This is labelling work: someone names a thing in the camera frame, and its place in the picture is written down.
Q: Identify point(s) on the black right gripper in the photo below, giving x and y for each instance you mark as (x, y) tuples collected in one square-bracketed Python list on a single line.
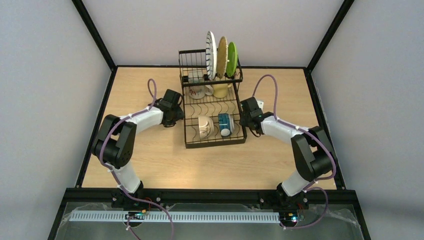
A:
[(250, 123)]

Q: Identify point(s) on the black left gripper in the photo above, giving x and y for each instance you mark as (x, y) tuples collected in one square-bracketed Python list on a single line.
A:
[(171, 119)]

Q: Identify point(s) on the white bowl dark rim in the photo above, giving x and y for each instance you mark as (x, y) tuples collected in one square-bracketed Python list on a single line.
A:
[(226, 124)]

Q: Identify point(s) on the cream ceramic mug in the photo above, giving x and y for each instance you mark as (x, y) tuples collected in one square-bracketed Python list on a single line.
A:
[(198, 91)]

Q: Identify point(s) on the black wire dish rack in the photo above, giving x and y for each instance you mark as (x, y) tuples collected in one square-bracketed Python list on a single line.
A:
[(193, 60)]

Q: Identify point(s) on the yellow handled mug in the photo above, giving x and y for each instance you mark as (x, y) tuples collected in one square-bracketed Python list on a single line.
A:
[(221, 90)]

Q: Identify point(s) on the small white patterned bowl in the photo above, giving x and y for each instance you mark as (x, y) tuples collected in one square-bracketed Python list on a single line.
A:
[(206, 126)]

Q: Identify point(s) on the green plate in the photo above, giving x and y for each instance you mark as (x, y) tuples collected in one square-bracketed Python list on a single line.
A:
[(232, 59)]

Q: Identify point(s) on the blue striped white plate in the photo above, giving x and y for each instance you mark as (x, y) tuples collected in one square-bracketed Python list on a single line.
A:
[(211, 56)]

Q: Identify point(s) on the woven bamboo plate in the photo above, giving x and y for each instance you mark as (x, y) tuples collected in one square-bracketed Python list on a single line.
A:
[(222, 57)]

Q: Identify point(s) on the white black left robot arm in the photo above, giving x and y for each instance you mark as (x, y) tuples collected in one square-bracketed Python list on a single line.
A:
[(115, 140)]

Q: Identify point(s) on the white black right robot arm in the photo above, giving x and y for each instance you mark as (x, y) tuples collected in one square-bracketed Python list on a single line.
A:
[(311, 148)]

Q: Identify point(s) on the right controller board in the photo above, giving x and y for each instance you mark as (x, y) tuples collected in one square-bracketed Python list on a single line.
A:
[(294, 216)]

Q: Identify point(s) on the controller board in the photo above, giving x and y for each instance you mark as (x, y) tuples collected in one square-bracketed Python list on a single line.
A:
[(294, 216), (136, 215)]

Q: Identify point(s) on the left controller board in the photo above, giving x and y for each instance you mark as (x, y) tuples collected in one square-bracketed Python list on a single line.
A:
[(136, 215)]

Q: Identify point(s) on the black aluminium frame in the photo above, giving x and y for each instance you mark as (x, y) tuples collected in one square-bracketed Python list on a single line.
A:
[(79, 194)]

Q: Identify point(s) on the white slotted cable duct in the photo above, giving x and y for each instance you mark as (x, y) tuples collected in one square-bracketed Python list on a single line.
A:
[(177, 217)]

